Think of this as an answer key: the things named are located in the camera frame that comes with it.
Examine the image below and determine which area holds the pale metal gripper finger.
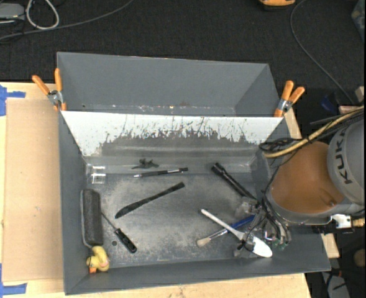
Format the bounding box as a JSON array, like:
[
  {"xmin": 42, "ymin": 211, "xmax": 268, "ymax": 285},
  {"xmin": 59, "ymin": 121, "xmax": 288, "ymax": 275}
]
[
  {"xmin": 233, "ymin": 240, "xmax": 254, "ymax": 258},
  {"xmin": 235, "ymin": 198, "xmax": 260, "ymax": 218}
]

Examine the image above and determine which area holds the white plastic spoon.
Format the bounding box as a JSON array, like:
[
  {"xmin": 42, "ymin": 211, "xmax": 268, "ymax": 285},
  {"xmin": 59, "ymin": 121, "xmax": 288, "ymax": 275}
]
[{"xmin": 199, "ymin": 209, "xmax": 274, "ymax": 259}]

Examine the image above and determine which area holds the black flashlight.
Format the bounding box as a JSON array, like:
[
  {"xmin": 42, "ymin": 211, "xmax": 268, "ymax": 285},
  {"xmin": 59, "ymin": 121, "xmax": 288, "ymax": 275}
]
[{"xmin": 211, "ymin": 162, "xmax": 258, "ymax": 202}]

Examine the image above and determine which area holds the grey metal bin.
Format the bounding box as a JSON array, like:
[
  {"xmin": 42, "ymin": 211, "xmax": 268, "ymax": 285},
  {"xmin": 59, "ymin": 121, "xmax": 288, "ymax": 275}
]
[{"xmin": 55, "ymin": 51, "xmax": 332, "ymax": 296}]

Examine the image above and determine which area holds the black pen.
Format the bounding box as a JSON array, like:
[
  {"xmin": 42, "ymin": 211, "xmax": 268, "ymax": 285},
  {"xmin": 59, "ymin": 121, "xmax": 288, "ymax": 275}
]
[{"xmin": 133, "ymin": 166, "xmax": 190, "ymax": 179}]

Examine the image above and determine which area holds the black plastic knife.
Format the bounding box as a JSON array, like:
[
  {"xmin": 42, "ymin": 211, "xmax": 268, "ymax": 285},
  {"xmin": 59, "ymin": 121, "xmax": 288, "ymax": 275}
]
[{"xmin": 114, "ymin": 181, "xmax": 186, "ymax": 220}]

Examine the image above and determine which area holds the small black toy figure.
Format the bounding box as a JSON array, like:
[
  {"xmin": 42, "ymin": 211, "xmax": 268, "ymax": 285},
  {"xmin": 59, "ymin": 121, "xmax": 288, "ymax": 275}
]
[{"xmin": 130, "ymin": 157, "xmax": 160, "ymax": 170}]

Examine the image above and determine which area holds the yellow rubber duck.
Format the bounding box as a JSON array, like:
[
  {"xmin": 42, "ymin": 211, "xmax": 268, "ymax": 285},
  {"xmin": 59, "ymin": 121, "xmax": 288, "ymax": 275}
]
[{"xmin": 86, "ymin": 245, "xmax": 111, "ymax": 274}]

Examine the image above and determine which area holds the small clear plastic piece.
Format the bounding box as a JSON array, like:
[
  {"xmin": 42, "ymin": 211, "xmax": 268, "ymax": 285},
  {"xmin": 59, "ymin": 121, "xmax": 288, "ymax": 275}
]
[{"xmin": 87, "ymin": 165, "xmax": 107, "ymax": 184}]

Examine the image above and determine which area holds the black paint roller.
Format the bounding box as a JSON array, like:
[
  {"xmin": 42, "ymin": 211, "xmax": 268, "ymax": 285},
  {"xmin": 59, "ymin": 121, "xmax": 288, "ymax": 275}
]
[{"xmin": 81, "ymin": 188, "xmax": 138, "ymax": 255}]

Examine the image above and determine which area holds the brown cardboard board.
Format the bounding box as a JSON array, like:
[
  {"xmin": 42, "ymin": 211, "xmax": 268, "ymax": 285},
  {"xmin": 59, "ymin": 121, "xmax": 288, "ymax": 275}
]
[{"xmin": 1, "ymin": 97, "xmax": 66, "ymax": 284}]

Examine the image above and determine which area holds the blue-handled brush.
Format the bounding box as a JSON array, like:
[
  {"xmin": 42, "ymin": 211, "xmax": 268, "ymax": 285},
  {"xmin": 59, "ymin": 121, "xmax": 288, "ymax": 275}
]
[{"xmin": 196, "ymin": 214, "xmax": 256, "ymax": 248}]

